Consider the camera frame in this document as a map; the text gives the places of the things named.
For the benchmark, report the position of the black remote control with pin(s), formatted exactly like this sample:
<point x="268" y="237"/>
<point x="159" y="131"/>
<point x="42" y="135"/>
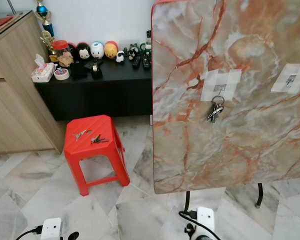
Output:
<point x="138" y="62"/>
<point x="146" y="61"/>

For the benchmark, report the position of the blue and gold trophy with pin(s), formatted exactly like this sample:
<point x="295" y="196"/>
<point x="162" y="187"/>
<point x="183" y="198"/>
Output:
<point x="43" y="14"/>

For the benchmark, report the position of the yellow round figure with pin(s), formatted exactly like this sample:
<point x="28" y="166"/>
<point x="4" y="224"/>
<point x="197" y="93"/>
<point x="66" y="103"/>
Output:
<point x="110" y="49"/>

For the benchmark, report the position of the white tape roll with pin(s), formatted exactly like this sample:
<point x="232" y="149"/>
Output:
<point x="62" y="74"/>

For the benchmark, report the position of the black box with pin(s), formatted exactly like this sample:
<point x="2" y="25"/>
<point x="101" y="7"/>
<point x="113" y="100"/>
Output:
<point x="78" y="71"/>

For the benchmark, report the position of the clear adhesive wall hook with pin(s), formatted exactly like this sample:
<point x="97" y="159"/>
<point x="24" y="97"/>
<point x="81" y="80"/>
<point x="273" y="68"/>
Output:
<point x="292" y="75"/>
<point x="230" y="80"/>

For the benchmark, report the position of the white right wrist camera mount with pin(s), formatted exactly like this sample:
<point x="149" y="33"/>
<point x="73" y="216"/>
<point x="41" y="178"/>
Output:
<point x="205" y="219"/>

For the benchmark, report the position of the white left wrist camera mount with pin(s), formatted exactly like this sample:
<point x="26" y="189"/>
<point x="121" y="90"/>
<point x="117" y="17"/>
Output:
<point x="51" y="229"/>

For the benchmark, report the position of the pink white tissue box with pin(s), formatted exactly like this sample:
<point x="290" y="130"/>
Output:
<point x="42" y="73"/>

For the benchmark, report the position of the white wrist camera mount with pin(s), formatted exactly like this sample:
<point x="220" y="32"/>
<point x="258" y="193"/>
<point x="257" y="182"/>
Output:
<point x="205" y="219"/>
<point x="51" y="229"/>

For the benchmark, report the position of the red plastic stool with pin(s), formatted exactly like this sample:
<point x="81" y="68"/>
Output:
<point x="87" y="150"/>

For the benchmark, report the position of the light wood cabinet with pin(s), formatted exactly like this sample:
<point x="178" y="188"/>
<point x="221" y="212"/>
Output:
<point x="20" y="100"/>

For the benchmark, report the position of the black low console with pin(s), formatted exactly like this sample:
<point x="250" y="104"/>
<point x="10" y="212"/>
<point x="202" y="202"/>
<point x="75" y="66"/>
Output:
<point x="100" y="94"/>

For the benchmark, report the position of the black metal table leg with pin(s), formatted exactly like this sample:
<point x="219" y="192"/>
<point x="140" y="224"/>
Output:
<point x="187" y="202"/>
<point x="260" y="195"/>

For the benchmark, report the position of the black tape dispenser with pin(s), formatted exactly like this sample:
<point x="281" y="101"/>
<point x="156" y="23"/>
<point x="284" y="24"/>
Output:
<point x="96" y="69"/>

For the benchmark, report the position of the red lid clear jar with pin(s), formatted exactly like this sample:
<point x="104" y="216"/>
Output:
<point x="62" y="54"/>

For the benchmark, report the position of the small gold trophy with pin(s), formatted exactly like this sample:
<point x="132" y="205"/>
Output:
<point x="47" y="42"/>

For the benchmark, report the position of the dark key bunch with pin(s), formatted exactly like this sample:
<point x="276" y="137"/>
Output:
<point x="99" y="139"/>

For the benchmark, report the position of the small white black figure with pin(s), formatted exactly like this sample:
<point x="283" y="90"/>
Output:
<point x="120" y="56"/>

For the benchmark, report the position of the red booklet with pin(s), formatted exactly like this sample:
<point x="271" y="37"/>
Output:
<point x="1" y="21"/>

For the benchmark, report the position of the marble pattern folding table top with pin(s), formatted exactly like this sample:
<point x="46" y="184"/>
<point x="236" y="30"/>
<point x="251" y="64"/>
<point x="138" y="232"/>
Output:
<point x="245" y="150"/>

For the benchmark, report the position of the black round mouse figure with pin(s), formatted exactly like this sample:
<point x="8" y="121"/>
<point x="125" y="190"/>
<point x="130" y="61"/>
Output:
<point x="83" y="52"/>

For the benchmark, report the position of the white round figure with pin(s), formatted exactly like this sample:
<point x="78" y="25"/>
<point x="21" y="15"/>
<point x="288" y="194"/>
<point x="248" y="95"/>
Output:
<point x="97" y="50"/>

